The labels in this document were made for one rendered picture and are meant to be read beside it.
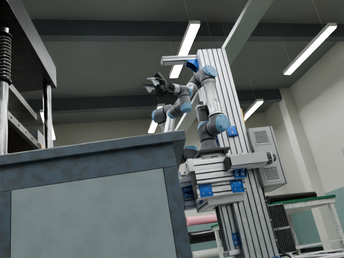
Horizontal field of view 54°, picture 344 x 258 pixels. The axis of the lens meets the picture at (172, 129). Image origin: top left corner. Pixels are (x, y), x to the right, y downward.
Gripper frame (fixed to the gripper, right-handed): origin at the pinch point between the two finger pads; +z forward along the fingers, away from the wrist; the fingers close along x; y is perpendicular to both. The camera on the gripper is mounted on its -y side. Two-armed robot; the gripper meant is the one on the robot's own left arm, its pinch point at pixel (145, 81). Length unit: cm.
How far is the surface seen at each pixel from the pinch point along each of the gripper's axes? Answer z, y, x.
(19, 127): 67, 14, 47
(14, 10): 77, -38, 4
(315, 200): -364, 42, 139
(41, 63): 50, -42, 47
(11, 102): 69, -11, 56
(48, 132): 39, -3, 78
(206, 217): -429, -34, 455
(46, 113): 40, -19, 76
